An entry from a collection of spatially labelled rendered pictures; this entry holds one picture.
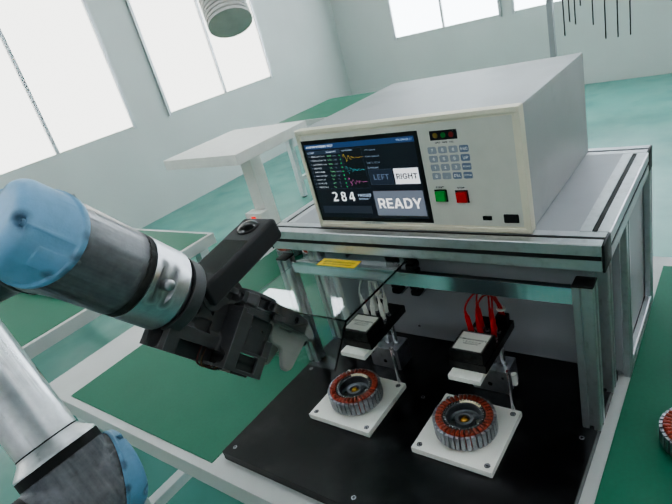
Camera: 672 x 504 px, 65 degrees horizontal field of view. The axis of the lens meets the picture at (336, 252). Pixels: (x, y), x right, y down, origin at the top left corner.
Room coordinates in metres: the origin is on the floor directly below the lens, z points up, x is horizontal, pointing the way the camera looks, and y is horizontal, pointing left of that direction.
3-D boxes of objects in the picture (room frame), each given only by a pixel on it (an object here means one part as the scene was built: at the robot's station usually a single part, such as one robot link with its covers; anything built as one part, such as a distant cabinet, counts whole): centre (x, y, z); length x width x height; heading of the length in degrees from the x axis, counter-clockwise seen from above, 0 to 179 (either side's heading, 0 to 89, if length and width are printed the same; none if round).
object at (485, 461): (0.72, -0.14, 0.78); 0.15 x 0.15 x 0.01; 48
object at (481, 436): (0.72, -0.14, 0.80); 0.11 x 0.11 x 0.04
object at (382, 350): (0.99, -0.06, 0.80); 0.07 x 0.05 x 0.06; 48
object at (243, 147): (1.84, 0.23, 0.98); 0.37 x 0.35 x 0.46; 48
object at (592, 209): (1.04, -0.26, 1.09); 0.68 x 0.44 x 0.05; 48
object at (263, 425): (0.81, -0.06, 0.76); 0.64 x 0.47 x 0.02; 48
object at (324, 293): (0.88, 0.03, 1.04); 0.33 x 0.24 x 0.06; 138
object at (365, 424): (0.88, 0.04, 0.78); 0.15 x 0.15 x 0.01; 48
